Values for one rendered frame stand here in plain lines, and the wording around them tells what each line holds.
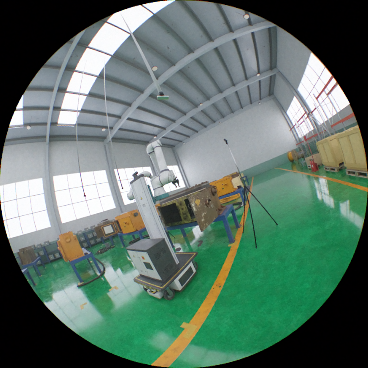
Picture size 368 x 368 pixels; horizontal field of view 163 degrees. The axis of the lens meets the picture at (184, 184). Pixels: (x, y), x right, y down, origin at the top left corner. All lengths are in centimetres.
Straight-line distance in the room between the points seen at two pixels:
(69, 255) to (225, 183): 575
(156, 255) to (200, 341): 113
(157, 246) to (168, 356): 132
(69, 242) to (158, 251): 296
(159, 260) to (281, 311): 148
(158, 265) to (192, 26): 940
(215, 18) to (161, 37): 321
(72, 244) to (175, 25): 989
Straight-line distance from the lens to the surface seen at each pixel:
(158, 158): 197
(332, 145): 534
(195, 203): 196
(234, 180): 836
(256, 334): 139
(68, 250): 412
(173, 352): 152
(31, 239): 1109
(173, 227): 331
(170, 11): 814
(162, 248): 174
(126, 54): 840
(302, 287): 162
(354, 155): 430
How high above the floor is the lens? 130
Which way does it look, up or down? 4 degrees up
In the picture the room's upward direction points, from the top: 21 degrees counter-clockwise
